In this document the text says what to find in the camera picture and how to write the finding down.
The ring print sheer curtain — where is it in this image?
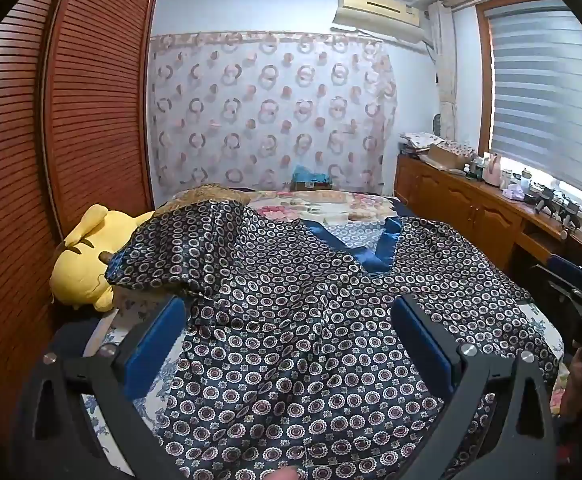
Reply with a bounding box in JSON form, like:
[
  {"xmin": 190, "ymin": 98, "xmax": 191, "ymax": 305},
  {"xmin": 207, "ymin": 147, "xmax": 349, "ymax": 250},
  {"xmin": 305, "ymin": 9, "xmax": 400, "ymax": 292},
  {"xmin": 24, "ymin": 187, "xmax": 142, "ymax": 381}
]
[{"xmin": 148, "ymin": 31, "xmax": 400, "ymax": 199}]

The navy medallion print satin garment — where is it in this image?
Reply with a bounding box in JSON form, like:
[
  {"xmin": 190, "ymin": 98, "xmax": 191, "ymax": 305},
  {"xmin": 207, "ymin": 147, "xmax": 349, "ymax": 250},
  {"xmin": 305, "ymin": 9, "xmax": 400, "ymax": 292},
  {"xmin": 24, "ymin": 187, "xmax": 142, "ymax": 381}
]
[{"xmin": 105, "ymin": 200, "xmax": 562, "ymax": 480}]

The wooden louvered wardrobe door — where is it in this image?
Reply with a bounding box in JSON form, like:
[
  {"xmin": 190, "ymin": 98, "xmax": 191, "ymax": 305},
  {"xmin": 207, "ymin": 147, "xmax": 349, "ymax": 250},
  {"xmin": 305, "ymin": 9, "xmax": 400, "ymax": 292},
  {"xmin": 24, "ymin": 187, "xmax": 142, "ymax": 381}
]
[
  {"xmin": 41, "ymin": 0, "xmax": 160, "ymax": 242},
  {"xmin": 0, "ymin": 0, "xmax": 84, "ymax": 461}
]

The yellow plush toy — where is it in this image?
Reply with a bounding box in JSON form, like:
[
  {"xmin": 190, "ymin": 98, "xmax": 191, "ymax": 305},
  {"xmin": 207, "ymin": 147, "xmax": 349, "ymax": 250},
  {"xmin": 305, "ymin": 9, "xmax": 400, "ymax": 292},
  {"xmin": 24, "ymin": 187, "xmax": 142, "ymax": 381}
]
[{"xmin": 51, "ymin": 204, "xmax": 156, "ymax": 313}]

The pink bottle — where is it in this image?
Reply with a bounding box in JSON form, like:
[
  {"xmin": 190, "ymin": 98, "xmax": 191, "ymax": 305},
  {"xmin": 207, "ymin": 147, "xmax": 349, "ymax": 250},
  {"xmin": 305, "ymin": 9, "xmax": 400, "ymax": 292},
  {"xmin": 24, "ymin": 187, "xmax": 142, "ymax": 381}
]
[{"xmin": 486, "ymin": 154, "xmax": 503, "ymax": 187}]

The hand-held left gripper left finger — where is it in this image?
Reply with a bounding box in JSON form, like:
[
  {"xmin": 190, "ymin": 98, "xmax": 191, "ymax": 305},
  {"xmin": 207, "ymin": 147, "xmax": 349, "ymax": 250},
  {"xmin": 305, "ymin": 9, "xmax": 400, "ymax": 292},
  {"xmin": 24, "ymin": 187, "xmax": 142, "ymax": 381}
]
[{"xmin": 11, "ymin": 295, "xmax": 192, "ymax": 480}]

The stack of patterned cloths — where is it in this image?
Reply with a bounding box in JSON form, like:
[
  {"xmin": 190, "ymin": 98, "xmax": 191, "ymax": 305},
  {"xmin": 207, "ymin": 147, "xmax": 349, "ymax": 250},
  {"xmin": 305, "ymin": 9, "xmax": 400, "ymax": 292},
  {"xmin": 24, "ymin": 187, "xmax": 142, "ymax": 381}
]
[{"xmin": 400, "ymin": 131, "xmax": 444, "ymax": 154}]

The golden patterned cloth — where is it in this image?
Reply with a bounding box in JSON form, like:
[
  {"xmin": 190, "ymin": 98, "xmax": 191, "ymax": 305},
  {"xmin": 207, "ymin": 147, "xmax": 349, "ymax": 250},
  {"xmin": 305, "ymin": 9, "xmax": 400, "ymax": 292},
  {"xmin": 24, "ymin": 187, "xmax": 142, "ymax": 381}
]
[{"xmin": 153, "ymin": 184, "xmax": 252, "ymax": 217}]

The wall air conditioner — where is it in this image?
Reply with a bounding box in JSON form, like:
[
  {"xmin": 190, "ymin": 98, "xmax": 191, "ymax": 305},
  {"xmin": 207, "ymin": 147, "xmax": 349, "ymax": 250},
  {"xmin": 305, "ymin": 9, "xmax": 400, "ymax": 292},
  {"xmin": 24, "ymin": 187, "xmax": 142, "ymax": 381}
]
[{"xmin": 332, "ymin": 0, "xmax": 422, "ymax": 44}]

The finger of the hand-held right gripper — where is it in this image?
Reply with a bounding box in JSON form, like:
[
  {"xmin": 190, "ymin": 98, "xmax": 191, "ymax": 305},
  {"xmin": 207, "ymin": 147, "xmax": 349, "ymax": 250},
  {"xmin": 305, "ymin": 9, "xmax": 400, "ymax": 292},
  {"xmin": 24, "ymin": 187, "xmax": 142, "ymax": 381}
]
[{"xmin": 533, "ymin": 254, "xmax": 582, "ymax": 287}]

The cream floral blanket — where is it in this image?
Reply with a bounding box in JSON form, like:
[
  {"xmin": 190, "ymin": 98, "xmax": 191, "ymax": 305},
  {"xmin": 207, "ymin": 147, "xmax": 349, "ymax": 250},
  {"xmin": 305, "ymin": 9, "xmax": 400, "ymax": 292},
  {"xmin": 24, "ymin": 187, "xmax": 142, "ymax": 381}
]
[{"xmin": 246, "ymin": 191, "xmax": 402, "ymax": 235}]

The grey zebra window blind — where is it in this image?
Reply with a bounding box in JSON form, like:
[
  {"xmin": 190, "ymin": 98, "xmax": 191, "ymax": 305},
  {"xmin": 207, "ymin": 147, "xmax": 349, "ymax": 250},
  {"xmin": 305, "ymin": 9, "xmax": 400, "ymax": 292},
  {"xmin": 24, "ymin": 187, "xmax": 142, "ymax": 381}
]
[{"xmin": 485, "ymin": 0, "xmax": 582, "ymax": 203}]

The wooden sideboard cabinet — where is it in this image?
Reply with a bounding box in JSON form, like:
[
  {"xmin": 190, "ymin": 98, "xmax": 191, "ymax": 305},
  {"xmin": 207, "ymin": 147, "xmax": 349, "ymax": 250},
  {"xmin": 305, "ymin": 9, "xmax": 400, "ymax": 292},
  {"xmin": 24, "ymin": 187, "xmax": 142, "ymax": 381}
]
[{"xmin": 395, "ymin": 152, "xmax": 582, "ymax": 283}]

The box with blue contents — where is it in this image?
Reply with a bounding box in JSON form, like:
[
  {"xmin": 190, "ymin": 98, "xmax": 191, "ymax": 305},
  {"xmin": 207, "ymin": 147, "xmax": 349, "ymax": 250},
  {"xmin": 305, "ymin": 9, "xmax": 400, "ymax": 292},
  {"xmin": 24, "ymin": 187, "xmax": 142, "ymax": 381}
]
[{"xmin": 291, "ymin": 165, "xmax": 333, "ymax": 192}]

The beige tied window curtain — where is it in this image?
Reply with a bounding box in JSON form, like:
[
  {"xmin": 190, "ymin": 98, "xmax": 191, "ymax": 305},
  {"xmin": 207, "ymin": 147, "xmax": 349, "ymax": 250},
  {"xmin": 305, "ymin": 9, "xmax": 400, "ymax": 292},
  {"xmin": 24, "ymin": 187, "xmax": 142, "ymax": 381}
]
[{"xmin": 428, "ymin": 0, "xmax": 460, "ymax": 142}]

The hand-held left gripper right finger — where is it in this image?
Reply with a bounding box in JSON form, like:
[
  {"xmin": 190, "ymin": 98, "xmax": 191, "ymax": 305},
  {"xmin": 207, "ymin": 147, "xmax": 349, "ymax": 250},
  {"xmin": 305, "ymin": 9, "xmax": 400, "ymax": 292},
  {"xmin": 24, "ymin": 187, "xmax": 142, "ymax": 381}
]
[{"xmin": 391, "ymin": 294, "xmax": 558, "ymax": 480}]

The white blue-flowered bed sheet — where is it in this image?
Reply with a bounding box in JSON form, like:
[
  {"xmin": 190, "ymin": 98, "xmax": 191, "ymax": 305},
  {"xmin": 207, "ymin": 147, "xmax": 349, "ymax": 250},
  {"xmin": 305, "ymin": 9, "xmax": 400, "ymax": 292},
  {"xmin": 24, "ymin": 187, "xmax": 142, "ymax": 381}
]
[{"xmin": 81, "ymin": 260, "xmax": 572, "ymax": 480}]

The brown cardboard box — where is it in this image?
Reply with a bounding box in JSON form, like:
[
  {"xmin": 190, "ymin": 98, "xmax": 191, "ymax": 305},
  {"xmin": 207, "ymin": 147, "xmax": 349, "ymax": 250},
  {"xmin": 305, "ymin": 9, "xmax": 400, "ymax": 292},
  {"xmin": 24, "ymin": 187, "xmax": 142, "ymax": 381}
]
[{"xmin": 423, "ymin": 144, "xmax": 478, "ymax": 172}]

